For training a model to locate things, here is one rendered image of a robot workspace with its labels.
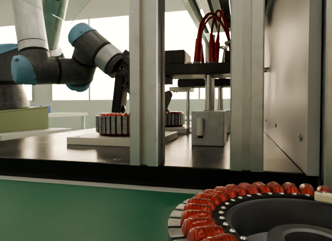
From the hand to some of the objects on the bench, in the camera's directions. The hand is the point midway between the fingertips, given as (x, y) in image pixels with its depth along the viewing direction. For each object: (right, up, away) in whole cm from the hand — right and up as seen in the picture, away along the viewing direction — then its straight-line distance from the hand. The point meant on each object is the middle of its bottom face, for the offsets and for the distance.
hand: (166, 118), depth 74 cm
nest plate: (-7, -4, -23) cm, 24 cm away
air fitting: (+5, -3, -31) cm, 31 cm away
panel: (+21, -4, -18) cm, 28 cm away
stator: (-1, -2, 0) cm, 2 cm away
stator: (-7, -3, -23) cm, 24 cm away
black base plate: (-2, -6, -12) cm, 13 cm away
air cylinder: (+7, -4, -27) cm, 28 cm away
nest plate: (-1, -3, 0) cm, 3 cm away
